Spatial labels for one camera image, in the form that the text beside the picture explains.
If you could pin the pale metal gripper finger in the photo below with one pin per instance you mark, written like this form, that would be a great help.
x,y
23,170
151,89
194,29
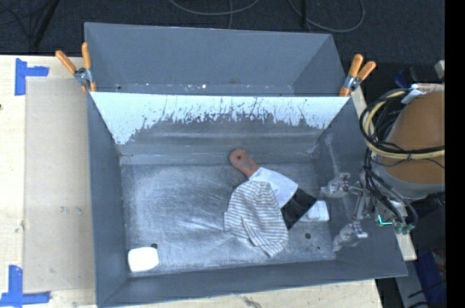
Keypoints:
x,y
336,186
350,234

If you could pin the small white block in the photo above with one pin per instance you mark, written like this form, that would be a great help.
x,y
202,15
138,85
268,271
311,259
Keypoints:
x,y
320,212

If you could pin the white striped cloth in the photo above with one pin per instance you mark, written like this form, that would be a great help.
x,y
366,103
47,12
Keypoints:
x,y
254,215

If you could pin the grey metal bin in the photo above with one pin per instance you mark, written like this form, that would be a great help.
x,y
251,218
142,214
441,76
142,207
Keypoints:
x,y
181,212

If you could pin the white rounded soap bar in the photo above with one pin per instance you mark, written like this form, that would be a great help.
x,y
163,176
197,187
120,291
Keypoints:
x,y
143,259

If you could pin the pale wood flat board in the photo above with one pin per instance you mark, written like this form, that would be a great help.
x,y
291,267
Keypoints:
x,y
54,154

